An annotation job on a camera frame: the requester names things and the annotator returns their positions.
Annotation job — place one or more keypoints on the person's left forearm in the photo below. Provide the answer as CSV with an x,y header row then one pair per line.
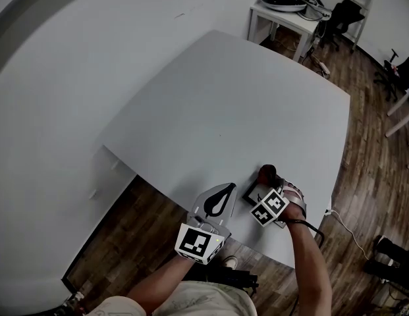
x,y
164,281

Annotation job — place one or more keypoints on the person's beige clothing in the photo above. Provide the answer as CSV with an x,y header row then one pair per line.
x,y
197,300

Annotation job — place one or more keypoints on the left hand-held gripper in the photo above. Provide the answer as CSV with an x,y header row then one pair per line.
x,y
192,242

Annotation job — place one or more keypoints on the black swivel chair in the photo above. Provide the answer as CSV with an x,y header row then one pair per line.
x,y
390,74

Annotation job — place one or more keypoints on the white power strip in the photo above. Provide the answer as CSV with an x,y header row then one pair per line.
x,y
324,68

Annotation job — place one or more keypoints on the black bag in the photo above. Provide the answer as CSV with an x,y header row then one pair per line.
x,y
392,255

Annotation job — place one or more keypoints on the person's right hand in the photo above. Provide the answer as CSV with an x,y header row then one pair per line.
x,y
293,189

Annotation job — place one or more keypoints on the white ladder shelf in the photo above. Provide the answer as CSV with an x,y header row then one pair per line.
x,y
364,2

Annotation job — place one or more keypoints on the person's right forearm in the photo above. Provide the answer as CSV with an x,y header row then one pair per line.
x,y
306,258

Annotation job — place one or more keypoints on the oval black white tray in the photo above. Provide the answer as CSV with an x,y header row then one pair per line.
x,y
281,3

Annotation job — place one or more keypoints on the black folded tripod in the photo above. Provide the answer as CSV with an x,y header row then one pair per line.
x,y
237,276

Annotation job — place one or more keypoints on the dark red cloth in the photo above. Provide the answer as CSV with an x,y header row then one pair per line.
x,y
267,173

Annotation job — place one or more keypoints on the black office chair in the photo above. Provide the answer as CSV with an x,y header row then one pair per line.
x,y
344,16

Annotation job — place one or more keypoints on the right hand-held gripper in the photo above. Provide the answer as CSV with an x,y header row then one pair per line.
x,y
269,207

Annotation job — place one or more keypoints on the small white side table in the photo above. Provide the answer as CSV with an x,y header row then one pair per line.
x,y
289,20

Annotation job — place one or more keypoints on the light wooden table legs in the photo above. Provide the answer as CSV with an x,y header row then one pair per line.
x,y
400,114

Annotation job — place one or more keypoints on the person's light shoe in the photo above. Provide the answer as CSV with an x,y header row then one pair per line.
x,y
230,262

